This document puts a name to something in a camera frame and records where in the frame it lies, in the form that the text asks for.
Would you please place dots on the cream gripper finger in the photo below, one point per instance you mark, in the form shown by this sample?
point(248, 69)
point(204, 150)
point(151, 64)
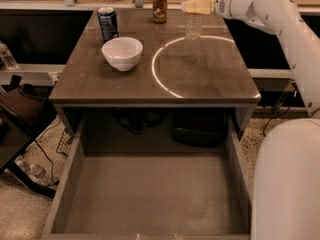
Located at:
point(198, 6)

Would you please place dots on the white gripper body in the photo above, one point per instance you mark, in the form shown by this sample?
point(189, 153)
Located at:
point(222, 4)

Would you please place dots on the clear plastic water bottle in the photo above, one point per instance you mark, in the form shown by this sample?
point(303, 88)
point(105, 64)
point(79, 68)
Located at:
point(192, 26)

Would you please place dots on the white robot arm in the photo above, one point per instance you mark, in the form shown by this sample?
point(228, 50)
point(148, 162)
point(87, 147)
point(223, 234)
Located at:
point(286, 185)

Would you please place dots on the water bottle on left shelf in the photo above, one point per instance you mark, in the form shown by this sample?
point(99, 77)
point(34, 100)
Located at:
point(7, 57)

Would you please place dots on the open grey drawer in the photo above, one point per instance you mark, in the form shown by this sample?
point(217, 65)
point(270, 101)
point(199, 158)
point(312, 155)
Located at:
point(116, 186)

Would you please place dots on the water bottle on floor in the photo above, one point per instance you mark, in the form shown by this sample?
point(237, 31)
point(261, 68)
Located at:
point(34, 171)

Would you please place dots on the brown gold soda can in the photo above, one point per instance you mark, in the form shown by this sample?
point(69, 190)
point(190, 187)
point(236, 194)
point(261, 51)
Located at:
point(159, 11)

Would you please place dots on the white ceramic bowl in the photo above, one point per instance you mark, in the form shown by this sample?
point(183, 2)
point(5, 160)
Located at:
point(122, 53)

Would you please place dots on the blue soda can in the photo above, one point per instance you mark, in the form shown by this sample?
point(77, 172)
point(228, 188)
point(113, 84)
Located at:
point(108, 23)

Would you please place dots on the dark brown chair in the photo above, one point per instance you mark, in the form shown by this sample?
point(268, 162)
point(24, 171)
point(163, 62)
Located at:
point(25, 118)

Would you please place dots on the wire mesh basket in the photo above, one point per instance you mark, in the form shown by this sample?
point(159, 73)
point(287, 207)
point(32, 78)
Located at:
point(64, 144)

